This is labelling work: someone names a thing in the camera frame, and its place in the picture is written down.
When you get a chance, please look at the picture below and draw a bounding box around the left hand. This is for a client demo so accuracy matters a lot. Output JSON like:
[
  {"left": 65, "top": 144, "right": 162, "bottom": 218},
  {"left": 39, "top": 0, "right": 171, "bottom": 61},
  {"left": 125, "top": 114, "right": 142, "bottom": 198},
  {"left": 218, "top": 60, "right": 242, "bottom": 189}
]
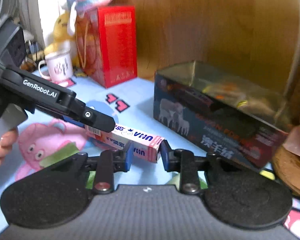
[{"left": 0, "top": 128, "right": 19, "bottom": 166}]

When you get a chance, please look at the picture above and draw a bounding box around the white pink long box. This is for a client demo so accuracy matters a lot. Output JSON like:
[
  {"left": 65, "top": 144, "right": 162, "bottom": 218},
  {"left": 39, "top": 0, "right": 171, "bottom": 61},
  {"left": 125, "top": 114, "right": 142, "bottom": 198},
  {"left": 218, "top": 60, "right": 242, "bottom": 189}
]
[{"left": 85, "top": 124, "right": 165, "bottom": 163}]

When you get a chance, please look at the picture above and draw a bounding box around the black snack box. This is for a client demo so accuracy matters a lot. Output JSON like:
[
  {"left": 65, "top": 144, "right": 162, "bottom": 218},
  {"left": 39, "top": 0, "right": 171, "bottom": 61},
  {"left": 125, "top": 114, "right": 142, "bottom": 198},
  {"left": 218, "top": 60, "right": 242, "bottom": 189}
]
[{"left": 153, "top": 61, "right": 292, "bottom": 170}]

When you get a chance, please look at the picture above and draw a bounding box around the pale green snack packet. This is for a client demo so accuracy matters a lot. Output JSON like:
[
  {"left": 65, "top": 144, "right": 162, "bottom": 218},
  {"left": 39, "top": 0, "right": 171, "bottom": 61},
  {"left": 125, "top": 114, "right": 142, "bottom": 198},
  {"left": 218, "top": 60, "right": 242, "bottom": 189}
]
[{"left": 39, "top": 142, "right": 79, "bottom": 168}]

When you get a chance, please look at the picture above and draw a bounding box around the white enamel mug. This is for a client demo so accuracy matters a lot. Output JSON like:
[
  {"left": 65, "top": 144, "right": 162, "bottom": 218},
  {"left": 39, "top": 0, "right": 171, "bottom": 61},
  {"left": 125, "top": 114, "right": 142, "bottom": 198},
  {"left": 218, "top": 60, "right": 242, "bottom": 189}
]
[{"left": 38, "top": 49, "right": 73, "bottom": 82}]

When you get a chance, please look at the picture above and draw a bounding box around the yellow plush toy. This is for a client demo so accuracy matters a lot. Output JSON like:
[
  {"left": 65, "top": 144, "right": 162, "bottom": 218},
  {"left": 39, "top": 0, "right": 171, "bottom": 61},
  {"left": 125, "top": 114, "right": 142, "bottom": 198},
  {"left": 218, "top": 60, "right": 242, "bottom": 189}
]
[{"left": 44, "top": 11, "right": 80, "bottom": 67}]

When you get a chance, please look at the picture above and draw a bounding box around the wooden headboard panel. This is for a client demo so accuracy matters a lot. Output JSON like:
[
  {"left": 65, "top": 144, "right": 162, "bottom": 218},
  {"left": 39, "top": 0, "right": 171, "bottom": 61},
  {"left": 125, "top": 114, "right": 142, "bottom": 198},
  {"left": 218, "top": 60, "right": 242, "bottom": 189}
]
[{"left": 115, "top": 0, "right": 299, "bottom": 93}]

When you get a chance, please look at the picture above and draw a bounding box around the cartoon pig bed sheet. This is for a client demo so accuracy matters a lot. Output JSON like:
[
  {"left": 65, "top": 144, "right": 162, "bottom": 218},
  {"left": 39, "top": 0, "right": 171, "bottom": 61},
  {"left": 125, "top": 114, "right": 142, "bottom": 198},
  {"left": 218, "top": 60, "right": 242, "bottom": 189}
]
[{"left": 0, "top": 65, "right": 300, "bottom": 240}]

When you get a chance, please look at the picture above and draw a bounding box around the red gift box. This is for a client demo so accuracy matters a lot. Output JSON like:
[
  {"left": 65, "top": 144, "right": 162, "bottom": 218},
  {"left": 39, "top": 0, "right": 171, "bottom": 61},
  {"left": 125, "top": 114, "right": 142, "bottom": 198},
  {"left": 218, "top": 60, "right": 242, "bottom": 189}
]
[{"left": 75, "top": 5, "right": 138, "bottom": 88}]

